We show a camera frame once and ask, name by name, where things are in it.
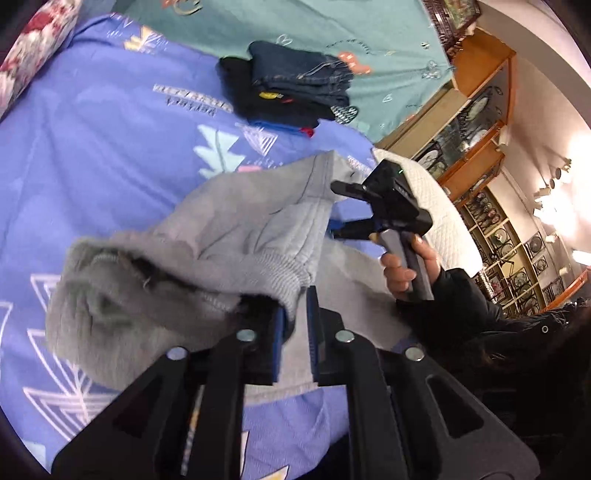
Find wooden display cabinet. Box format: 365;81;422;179
378;27;591;319

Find floral pillow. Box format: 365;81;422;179
1;0;82;117

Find wall spot lamps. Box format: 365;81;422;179
533;158;577;238

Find white quilted mattress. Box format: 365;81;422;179
372;147;483;278

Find dark carved picture frame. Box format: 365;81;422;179
423;0;481;51

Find folded black pants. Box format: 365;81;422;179
217;57;335;137

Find black jacket sleeve forearm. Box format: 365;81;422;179
397;269;590;479

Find teal patterned blanket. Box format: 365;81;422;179
114;0;453;142

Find blue patterned bed sheet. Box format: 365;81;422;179
1;14;375;470

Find folded dark blue jeans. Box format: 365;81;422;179
249;41;353;107

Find person's right hand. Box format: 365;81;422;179
381;235;441;301

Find grey sweatpants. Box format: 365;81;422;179
45;152;408;405

